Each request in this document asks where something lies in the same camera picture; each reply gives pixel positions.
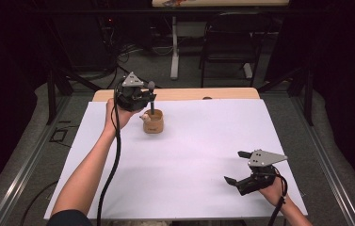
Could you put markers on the black metal frame stand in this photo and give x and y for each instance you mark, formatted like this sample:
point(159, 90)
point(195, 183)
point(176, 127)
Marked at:
point(60, 88)
point(300, 91)

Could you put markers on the person's dark sleeve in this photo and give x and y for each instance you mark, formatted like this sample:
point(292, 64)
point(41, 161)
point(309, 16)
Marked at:
point(70, 218)

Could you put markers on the dark round-headed brush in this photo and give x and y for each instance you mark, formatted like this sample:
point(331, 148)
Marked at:
point(152, 100)

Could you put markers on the black folding chair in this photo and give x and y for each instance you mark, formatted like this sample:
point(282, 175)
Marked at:
point(233, 47)

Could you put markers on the white table cover sheet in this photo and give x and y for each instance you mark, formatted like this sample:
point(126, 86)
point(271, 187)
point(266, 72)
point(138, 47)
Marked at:
point(178, 157)

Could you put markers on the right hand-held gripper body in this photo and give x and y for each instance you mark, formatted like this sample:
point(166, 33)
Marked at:
point(261, 171)

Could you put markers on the person's left hand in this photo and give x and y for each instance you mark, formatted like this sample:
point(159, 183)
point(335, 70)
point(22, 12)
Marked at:
point(120, 117)

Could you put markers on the person's right hand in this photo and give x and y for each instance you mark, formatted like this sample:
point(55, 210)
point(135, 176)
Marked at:
point(274, 193)

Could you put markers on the white desk leg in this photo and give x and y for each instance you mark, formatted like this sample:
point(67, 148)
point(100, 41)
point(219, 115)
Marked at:
point(174, 47)

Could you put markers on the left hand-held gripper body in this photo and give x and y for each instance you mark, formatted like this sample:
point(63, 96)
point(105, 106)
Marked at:
point(131, 94)

